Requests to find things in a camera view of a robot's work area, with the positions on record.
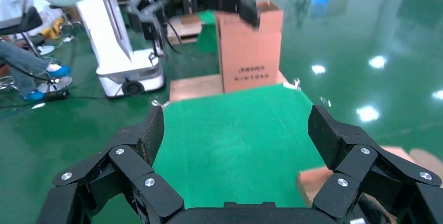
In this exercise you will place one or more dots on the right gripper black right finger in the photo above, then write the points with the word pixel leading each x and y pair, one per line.
pixel 356 167

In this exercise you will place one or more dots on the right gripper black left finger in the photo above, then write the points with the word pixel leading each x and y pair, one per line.
pixel 128 167

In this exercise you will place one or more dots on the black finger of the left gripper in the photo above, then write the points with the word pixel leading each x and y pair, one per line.
pixel 150 25
pixel 235 2

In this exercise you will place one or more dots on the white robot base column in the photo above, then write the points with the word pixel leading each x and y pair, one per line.
pixel 114 42

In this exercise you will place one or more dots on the flat open cardboard box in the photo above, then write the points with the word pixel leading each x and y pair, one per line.
pixel 311 181

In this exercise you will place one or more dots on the tall printed cardboard box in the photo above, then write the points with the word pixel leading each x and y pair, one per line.
pixel 249 53

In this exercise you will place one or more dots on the background wooden board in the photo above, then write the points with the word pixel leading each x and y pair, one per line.
pixel 187 28

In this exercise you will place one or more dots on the metal binder clip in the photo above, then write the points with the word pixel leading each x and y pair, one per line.
pixel 294 84
pixel 157 103

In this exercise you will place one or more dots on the yellow floor object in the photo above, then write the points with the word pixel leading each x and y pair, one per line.
pixel 53 28

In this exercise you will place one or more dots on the black power strip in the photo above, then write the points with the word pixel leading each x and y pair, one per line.
pixel 57 95

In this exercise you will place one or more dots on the white floor scrap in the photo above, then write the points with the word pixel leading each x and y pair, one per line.
pixel 38 105

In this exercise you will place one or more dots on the green table cloth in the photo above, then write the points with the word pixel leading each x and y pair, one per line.
pixel 235 146

